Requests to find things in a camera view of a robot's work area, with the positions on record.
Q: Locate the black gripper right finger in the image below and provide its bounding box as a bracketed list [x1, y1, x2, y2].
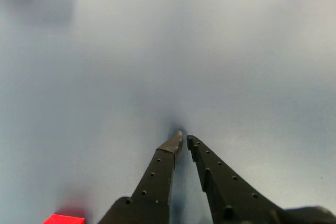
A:
[186, 134, 336, 224]

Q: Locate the blue-grey table mat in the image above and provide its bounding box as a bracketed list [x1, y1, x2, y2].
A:
[0, 0, 336, 224]

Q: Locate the red cube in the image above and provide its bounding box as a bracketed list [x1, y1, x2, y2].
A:
[41, 214, 86, 224]

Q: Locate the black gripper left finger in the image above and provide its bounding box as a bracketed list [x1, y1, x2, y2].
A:
[97, 130, 184, 224]

